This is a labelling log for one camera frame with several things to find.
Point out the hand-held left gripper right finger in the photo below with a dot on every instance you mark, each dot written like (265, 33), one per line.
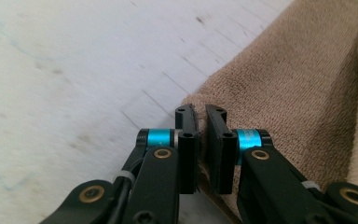
(220, 161)

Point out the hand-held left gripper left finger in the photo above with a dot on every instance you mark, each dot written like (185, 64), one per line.
(188, 155)

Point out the tan towel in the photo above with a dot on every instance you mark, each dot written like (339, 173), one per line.
(292, 93)

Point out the white foam mat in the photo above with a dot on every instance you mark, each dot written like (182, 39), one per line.
(74, 77)

